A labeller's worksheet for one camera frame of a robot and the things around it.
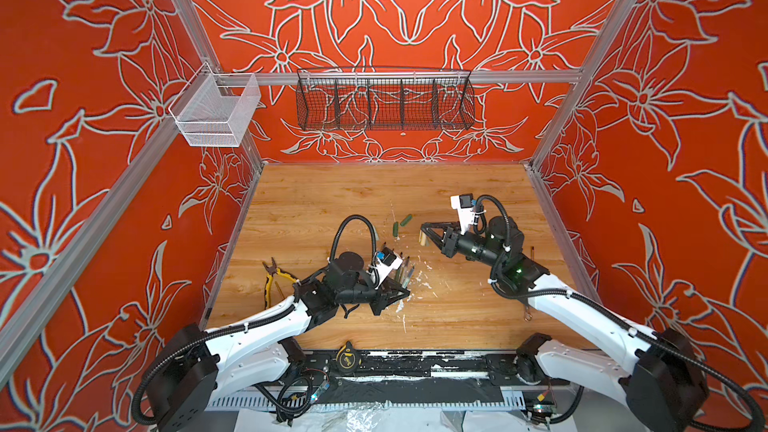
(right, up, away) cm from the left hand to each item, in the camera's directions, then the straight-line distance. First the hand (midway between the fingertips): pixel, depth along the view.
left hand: (407, 290), depth 72 cm
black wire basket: (-5, +56, +26) cm, 61 cm away
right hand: (+3, +16, -2) cm, 16 cm away
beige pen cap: (+4, +13, -1) cm, 13 cm away
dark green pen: (-3, +5, -6) cm, 9 cm away
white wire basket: (-60, +51, +21) cm, 81 cm away
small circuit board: (+32, -27, -4) cm, 42 cm away
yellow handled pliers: (-40, 0, +18) cm, 44 cm away
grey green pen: (0, +3, -1) cm, 4 cm away
